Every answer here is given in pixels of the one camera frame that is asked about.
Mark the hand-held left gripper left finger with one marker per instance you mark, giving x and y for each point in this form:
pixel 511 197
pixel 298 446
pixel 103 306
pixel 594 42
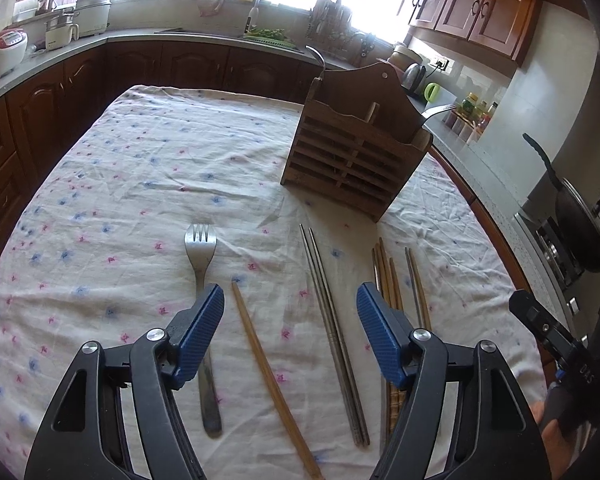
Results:
pixel 200 330

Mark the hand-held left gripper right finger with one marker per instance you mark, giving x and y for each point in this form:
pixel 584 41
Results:
pixel 380 330

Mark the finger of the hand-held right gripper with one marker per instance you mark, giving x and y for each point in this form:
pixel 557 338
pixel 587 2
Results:
pixel 542 322

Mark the bunch of brown chopsticks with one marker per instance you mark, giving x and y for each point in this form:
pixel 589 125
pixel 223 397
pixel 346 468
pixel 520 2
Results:
pixel 376 270

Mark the wooden slatted utensil holder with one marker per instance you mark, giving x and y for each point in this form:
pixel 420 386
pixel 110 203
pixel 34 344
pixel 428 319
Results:
pixel 350 160

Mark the person's right hand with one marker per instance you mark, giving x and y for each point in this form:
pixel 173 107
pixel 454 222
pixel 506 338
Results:
pixel 545 440

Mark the gas stove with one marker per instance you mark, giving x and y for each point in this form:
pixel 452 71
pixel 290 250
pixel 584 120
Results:
pixel 550 250

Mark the black wok with lid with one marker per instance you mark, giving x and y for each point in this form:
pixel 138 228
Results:
pixel 580 220

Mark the floral white tablecloth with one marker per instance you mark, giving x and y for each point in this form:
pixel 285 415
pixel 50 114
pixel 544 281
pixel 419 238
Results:
pixel 130 200

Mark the grey kitchen countertop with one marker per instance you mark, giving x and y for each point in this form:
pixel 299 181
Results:
pixel 480 165

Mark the group of condiment bottles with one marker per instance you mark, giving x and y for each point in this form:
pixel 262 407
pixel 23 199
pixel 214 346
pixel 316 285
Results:
pixel 472 115

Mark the green plastic mug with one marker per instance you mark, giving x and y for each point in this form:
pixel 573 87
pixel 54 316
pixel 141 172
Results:
pixel 431 92

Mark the steel kettle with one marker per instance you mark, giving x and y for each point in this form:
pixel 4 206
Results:
pixel 414 77

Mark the dark wooden lower cabinets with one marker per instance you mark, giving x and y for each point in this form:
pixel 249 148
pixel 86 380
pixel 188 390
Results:
pixel 55 105

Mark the stacked bowls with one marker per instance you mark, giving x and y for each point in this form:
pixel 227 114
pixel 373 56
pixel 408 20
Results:
pixel 402 57

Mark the steel spoon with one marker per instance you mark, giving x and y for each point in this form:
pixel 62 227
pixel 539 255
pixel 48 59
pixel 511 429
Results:
pixel 319 60

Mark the green vegetables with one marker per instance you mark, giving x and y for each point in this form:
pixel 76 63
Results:
pixel 267 34

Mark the dish drying rack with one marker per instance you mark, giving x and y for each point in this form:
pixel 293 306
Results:
pixel 337 25

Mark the wooden upper cabinets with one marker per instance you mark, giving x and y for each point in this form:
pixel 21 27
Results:
pixel 470 10

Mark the small white electric pot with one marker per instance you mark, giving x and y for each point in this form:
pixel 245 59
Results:
pixel 60 32

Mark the kitchen faucet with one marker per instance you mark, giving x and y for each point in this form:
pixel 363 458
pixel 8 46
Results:
pixel 250 5

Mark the large white cooking pot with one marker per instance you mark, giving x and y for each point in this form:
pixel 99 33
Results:
pixel 94 15

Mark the white rice cooker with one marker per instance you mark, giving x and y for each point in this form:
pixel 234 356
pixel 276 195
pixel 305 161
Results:
pixel 2 55

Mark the wall socket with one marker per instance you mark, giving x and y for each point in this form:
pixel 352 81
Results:
pixel 441 63

